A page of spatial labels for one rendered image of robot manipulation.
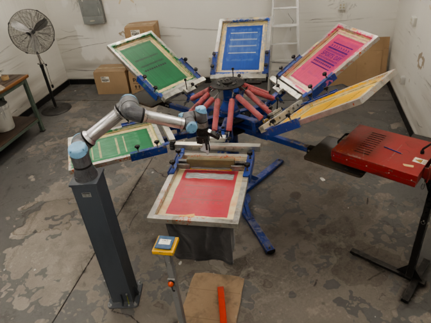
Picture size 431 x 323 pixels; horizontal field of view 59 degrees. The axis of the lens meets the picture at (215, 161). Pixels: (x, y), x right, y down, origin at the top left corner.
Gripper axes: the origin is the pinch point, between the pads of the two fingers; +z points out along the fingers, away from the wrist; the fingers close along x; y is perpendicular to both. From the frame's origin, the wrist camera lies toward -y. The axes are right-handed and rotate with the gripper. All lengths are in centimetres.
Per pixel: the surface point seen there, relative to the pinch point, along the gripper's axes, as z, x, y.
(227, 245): 42, 50, -18
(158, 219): 14, 59, 22
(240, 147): 9.1, -21.7, -20.0
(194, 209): 17.1, 44.6, 3.2
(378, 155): 2, -2, -116
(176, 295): 62, 78, 13
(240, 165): 12.0, -1.6, -22.3
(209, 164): 10.0, 1.3, 0.5
